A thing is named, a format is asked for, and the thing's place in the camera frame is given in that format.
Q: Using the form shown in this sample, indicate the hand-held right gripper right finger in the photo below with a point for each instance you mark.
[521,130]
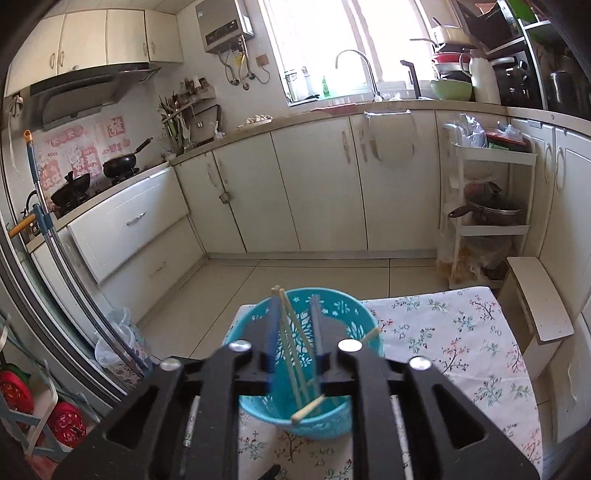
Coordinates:
[317,341]

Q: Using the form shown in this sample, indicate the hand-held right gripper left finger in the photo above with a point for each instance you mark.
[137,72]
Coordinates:
[274,350]

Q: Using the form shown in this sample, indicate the pile of wooden chopsticks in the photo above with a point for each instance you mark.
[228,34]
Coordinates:
[308,409]

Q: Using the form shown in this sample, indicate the teal perforated plastic basket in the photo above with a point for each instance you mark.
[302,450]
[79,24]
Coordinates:
[323,422]

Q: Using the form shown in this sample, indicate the floral tablecloth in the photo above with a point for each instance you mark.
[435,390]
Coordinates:
[438,350]

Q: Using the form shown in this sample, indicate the clear plastic containers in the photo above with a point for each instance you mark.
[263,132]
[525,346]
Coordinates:
[115,341]

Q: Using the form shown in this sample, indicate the small metal lock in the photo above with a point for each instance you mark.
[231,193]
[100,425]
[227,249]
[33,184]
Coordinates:
[225,198]

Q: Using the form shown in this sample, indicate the plastic bag with food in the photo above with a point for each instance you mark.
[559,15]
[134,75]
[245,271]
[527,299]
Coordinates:
[466,263]

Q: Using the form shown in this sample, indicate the white drawer cabinet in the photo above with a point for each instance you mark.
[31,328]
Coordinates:
[134,230]

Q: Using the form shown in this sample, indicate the hanging clear plastic bag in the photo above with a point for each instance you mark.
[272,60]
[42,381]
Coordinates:
[374,134]

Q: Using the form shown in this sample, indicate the metal pot with lid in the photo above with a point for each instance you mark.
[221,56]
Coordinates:
[494,212]

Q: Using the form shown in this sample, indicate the red round tin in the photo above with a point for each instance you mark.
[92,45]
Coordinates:
[67,424]
[14,390]

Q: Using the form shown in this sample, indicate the white wooden stool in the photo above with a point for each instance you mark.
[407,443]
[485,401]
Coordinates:
[540,300]

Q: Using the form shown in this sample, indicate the white plate with food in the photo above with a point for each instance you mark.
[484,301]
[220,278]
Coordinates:
[254,121]

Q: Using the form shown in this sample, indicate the black frying pan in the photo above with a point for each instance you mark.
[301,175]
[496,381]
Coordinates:
[120,166]

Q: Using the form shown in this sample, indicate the utensil rack with kitchen tools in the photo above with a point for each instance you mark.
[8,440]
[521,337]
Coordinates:
[178,120]

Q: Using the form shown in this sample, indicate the white storage rack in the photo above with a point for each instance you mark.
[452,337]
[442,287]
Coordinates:
[489,159]

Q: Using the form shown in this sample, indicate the green bottle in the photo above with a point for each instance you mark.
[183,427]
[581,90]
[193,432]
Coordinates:
[326,87]

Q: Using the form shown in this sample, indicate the clear glass jar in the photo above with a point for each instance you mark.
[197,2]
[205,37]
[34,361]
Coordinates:
[295,85]

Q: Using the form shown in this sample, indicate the black wok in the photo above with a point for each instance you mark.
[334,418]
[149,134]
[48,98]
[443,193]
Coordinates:
[69,191]

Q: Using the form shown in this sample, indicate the chrome sink faucet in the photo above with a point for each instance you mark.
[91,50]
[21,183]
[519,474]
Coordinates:
[372,78]

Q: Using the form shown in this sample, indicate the blue mop pole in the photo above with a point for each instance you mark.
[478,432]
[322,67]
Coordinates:
[41,203]

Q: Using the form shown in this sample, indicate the red and dark packet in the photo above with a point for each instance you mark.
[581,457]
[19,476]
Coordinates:
[508,138]

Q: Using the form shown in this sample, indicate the black tap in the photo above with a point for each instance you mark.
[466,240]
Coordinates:
[413,78]

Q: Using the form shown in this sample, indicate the green bowl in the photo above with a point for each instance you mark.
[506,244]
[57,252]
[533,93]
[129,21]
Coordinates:
[450,90]

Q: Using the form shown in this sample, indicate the dark kettle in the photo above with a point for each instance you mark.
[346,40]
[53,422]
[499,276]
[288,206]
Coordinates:
[33,198]

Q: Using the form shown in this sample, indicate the cream tall cabinet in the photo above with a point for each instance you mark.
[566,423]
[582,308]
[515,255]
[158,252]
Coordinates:
[572,184]

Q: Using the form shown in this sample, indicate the kitchen window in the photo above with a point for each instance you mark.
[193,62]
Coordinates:
[323,37]

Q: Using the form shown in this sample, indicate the white thermos jug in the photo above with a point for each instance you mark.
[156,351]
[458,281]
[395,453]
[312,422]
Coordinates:
[485,83]

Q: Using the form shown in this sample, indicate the stack of pots and bowls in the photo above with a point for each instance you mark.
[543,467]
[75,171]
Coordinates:
[452,60]

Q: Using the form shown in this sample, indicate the grey range hood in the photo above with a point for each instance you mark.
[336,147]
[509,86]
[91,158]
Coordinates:
[69,99]

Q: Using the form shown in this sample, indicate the black countertop oven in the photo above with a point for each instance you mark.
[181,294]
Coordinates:
[517,83]

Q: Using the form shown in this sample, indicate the white water heater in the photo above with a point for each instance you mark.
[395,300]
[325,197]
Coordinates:
[221,23]

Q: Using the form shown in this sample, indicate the steel pot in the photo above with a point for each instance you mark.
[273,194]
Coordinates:
[558,90]

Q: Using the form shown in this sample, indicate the cream upper cabinets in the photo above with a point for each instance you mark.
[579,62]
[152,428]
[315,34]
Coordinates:
[83,41]

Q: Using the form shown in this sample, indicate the black storage shelf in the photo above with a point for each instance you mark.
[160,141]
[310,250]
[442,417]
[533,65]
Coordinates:
[498,18]

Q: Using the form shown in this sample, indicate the red patterned wall stickers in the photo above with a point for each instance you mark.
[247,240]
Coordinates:
[83,152]

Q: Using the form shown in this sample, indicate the wall socket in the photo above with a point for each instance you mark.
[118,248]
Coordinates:
[262,59]

